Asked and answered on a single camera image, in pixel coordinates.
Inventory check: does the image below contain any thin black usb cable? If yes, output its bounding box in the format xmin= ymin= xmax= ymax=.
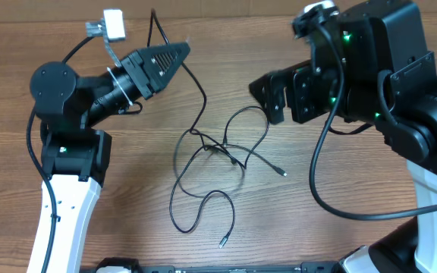
xmin=146 ymin=8 xmax=288 ymax=198

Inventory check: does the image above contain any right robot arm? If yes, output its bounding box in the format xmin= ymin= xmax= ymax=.
xmin=249 ymin=1 xmax=437 ymax=272

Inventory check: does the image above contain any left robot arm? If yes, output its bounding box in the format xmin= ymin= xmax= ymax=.
xmin=27 ymin=42 xmax=190 ymax=272

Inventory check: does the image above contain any cardboard back panel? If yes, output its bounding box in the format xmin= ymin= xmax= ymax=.
xmin=0 ymin=0 xmax=437 ymax=24

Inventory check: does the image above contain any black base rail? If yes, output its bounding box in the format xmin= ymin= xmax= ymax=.
xmin=80 ymin=257 xmax=344 ymax=273

